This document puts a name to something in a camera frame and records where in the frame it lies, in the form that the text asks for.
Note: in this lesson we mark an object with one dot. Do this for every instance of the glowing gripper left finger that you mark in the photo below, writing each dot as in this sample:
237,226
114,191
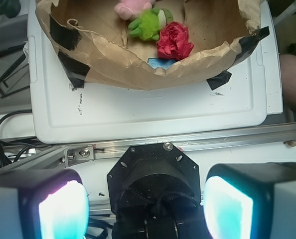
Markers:
42,204

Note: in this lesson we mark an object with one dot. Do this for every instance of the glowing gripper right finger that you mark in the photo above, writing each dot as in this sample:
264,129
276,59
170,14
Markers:
251,200

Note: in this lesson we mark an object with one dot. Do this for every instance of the green plush animal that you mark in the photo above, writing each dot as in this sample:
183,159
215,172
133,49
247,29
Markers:
148,25

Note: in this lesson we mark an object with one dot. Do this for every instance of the pink plush animal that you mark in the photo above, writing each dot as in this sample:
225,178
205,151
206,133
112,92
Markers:
131,9

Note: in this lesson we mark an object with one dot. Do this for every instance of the black hex keys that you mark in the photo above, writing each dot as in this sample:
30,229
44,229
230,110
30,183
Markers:
14,71

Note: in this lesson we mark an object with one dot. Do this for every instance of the brown paper bag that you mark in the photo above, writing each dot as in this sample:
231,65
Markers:
93,45

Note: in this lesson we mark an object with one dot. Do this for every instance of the blue foam block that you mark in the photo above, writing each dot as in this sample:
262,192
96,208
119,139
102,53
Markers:
161,63

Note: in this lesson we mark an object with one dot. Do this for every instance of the red crumpled paper flower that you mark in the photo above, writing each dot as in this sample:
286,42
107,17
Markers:
174,42

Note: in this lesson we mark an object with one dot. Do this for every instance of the aluminium frame rail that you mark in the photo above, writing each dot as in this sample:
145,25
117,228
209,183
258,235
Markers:
49,156

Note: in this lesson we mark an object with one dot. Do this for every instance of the metal corner bracket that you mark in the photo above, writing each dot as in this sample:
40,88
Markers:
74,156

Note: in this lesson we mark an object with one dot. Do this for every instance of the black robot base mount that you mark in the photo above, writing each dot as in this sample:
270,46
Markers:
155,195

